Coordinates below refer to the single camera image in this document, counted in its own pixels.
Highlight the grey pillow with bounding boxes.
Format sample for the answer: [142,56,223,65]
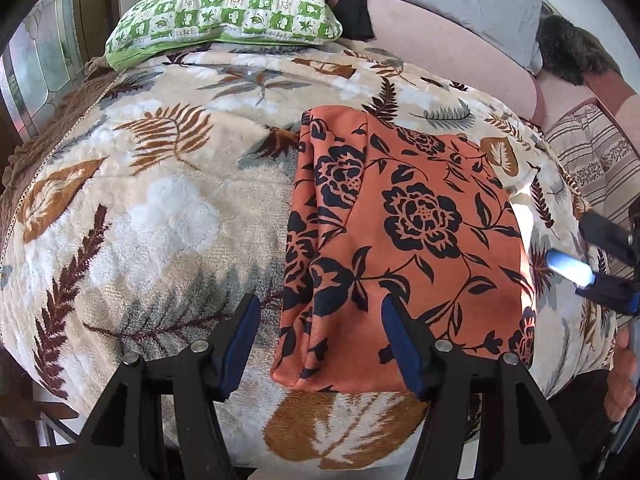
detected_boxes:
[377,0,545,76]

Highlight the black cloth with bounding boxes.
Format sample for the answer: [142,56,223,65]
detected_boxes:
[211,0,376,41]

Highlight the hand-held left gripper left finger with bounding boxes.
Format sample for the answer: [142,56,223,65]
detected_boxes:
[75,292,261,480]

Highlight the dark furry cushion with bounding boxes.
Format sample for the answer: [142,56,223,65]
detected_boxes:
[537,14,621,86]

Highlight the green checked pillow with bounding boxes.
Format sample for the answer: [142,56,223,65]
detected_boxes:
[104,0,344,72]

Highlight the stained glass window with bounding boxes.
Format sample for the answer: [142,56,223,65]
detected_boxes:
[0,0,76,136]

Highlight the striped beige pillow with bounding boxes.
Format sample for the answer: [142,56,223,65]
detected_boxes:
[542,102,640,221]

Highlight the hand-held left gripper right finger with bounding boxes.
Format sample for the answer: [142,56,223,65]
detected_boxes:
[381,294,583,480]

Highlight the brown bedspread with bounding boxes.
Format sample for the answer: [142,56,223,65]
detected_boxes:
[0,55,126,241]

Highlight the pink padded headboard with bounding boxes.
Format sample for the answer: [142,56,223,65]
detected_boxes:
[365,0,640,131]

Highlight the cream leaf print blanket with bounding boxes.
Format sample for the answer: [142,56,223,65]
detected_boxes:
[0,40,621,471]

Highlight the dark wooden furniture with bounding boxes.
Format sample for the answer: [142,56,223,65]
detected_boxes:
[0,350,83,480]

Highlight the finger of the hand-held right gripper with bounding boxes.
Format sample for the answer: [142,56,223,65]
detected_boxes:
[546,249,640,316]
[580,210,638,268]

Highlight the person's right hand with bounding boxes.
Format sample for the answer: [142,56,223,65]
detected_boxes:
[602,330,637,423]

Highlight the orange floral garment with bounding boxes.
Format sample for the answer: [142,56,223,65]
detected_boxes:
[270,105,538,393]

